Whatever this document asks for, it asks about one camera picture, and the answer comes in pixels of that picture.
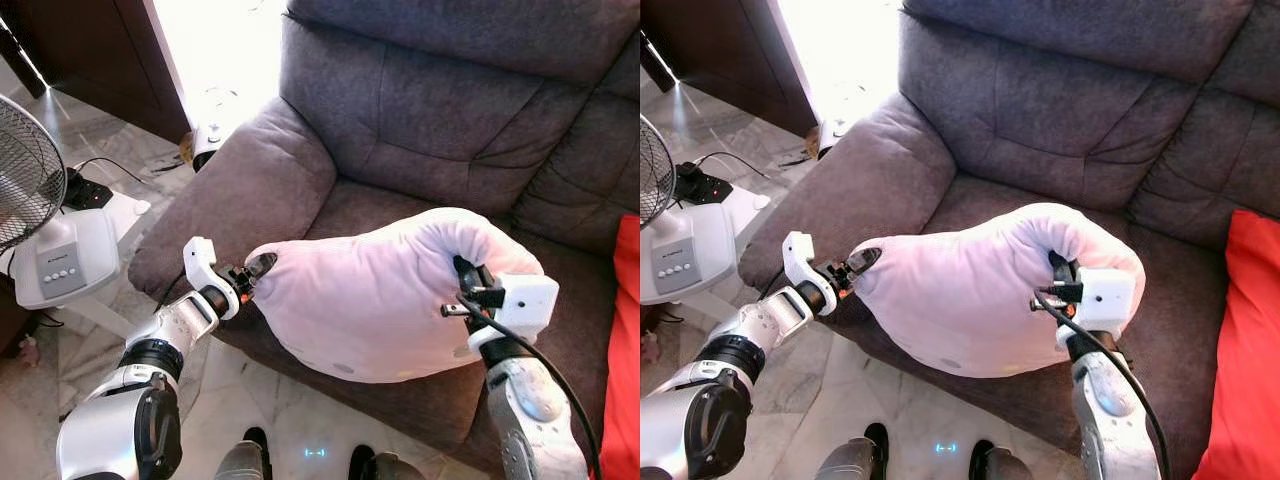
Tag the white standing fan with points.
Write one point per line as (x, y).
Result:
(70, 260)
(690, 250)

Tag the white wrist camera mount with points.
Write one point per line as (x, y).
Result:
(800, 260)
(528, 305)
(1105, 300)
(200, 265)

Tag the robot left leg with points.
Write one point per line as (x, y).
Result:
(250, 460)
(860, 455)

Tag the black power strip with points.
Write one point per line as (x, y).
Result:
(705, 185)
(88, 192)

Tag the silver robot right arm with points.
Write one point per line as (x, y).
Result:
(1110, 410)
(530, 410)

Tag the small pink toy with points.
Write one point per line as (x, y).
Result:
(28, 350)
(654, 348)

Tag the red cushion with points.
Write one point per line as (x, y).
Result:
(1245, 350)
(625, 350)

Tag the dark brown wooden cabinet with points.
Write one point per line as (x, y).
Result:
(720, 50)
(100, 50)

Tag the pink plush pillow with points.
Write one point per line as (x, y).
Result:
(370, 290)
(970, 290)

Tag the black shiny bar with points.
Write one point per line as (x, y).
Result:
(20, 60)
(655, 65)

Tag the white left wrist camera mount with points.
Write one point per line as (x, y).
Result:
(200, 265)
(800, 260)

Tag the robot leg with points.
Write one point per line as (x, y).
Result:
(250, 460)
(860, 455)
(385, 468)
(1000, 465)

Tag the small white round device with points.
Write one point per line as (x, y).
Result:
(828, 138)
(207, 140)

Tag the robot right leg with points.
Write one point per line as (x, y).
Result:
(1000, 465)
(385, 468)

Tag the grey fabric sofa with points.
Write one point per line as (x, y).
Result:
(430, 110)
(1050, 100)

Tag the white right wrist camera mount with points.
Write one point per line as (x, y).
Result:
(528, 305)
(1105, 300)

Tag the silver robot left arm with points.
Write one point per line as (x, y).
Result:
(130, 420)
(700, 410)

